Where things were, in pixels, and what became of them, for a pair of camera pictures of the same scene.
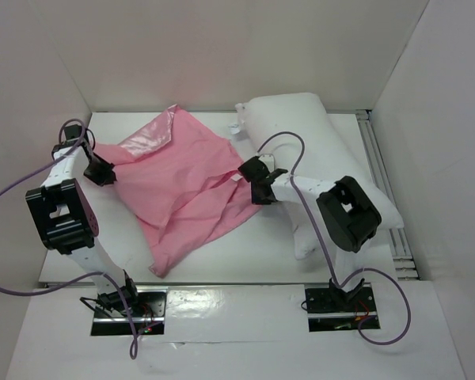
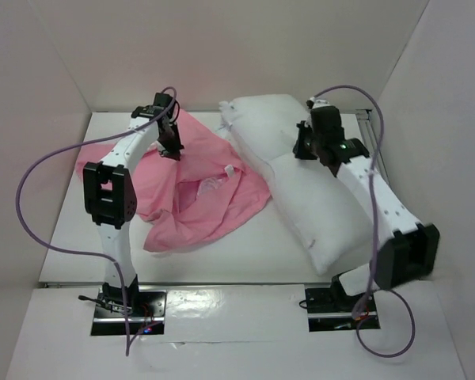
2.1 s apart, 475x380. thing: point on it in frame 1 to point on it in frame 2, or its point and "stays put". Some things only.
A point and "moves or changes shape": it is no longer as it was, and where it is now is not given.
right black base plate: (329, 309) stays put
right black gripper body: (256, 174) to (302, 144)
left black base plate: (148, 310) stays put
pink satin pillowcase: (180, 182) moves or changes shape
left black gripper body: (99, 171) to (170, 142)
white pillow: (294, 129) moves or changes shape
